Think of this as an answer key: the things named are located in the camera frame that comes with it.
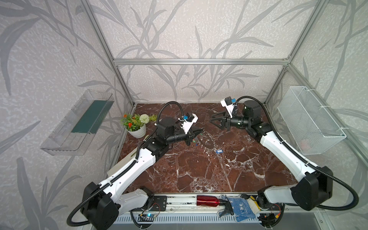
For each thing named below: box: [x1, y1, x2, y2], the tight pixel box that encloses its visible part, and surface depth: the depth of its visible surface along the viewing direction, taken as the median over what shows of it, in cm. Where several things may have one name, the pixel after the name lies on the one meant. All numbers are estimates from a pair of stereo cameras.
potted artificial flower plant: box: [121, 113, 158, 139], surface depth 92 cm
